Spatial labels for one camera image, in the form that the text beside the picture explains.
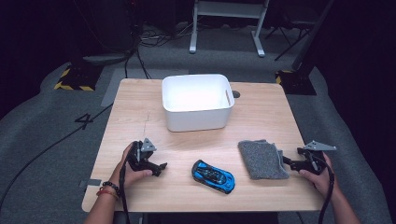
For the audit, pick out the striped black stand base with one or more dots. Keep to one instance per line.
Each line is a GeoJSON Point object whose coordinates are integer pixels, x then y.
{"type": "Point", "coordinates": [77, 79]}
{"type": "Point", "coordinates": [295, 84]}

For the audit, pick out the black table grommet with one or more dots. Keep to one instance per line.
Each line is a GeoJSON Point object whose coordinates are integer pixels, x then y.
{"type": "Point", "coordinates": [236, 94]}

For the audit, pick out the grey cloth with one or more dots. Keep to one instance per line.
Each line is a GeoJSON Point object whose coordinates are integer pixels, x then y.
{"type": "Point", "coordinates": [261, 160]}

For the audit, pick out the black tripod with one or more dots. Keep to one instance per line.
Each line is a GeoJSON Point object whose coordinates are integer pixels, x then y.
{"type": "Point", "coordinates": [289, 40]}

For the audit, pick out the person's right hand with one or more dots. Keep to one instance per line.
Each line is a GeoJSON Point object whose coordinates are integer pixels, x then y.
{"type": "Point", "coordinates": [320, 183]}

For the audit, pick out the grey slanted stand pole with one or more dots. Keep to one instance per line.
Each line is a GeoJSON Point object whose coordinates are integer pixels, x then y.
{"type": "Point", "coordinates": [311, 37]}

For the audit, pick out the white metal desk frame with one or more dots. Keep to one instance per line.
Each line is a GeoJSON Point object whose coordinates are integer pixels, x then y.
{"type": "Point", "coordinates": [229, 11]}

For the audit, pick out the grey tape strip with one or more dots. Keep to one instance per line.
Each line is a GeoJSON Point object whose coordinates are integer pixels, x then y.
{"type": "Point", "coordinates": [91, 183]}

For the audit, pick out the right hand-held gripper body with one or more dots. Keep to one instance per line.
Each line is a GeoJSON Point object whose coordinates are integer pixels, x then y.
{"type": "Point", "coordinates": [313, 160]}

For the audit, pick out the blue toy car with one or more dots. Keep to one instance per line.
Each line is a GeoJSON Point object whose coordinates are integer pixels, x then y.
{"type": "Point", "coordinates": [214, 177]}

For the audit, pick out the white plastic bin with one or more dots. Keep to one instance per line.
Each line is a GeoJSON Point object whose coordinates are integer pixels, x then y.
{"type": "Point", "coordinates": [199, 119]}

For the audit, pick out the person's left hand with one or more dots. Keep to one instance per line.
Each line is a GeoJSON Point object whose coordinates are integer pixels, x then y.
{"type": "Point", "coordinates": [132, 177]}

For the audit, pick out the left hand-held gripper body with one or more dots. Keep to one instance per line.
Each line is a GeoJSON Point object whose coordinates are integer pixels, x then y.
{"type": "Point", "coordinates": [141, 155]}

